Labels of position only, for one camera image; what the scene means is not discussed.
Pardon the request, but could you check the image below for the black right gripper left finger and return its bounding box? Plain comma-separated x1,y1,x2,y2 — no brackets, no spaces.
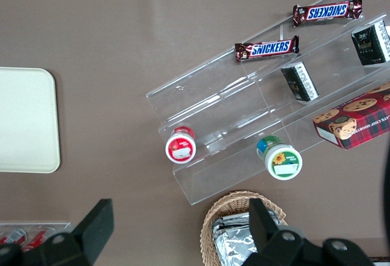
24,198,115,266

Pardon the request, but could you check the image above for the red lid jar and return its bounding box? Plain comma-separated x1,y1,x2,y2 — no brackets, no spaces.
165,126,197,164

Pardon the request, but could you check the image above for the clear acrylic stepped shelf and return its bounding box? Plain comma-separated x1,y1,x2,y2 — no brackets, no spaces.
145,0,390,207

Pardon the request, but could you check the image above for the Snickers chocolate bar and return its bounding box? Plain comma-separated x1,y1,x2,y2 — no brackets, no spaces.
292,0,364,28
234,35,300,63

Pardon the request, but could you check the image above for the dark green tea box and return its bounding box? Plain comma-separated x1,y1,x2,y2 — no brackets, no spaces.
350,20,390,66
280,61,321,103

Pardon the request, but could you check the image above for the red soda can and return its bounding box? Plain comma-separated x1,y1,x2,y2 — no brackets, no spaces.
0,228,28,246
21,228,51,253

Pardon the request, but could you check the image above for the green sunflower lid jar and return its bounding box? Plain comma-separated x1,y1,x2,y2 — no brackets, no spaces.
256,135,303,181

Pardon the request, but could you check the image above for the clear acrylic can holder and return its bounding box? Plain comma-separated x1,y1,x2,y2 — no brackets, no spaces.
0,222,73,248

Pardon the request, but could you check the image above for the red tartan cookie box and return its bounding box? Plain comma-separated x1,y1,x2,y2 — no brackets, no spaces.
313,80,390,151

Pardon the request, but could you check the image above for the tan wicker basket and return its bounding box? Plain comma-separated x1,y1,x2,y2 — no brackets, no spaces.
200,190,288,266

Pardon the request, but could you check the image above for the cream plastic tray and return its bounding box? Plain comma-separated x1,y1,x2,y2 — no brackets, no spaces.
0,67,62,174

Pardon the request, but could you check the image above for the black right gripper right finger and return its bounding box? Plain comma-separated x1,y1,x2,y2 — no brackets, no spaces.
243,198,306,266

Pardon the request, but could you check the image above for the silver foil packet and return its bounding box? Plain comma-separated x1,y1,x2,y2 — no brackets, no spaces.
219,211,282,227
212,219,260,266

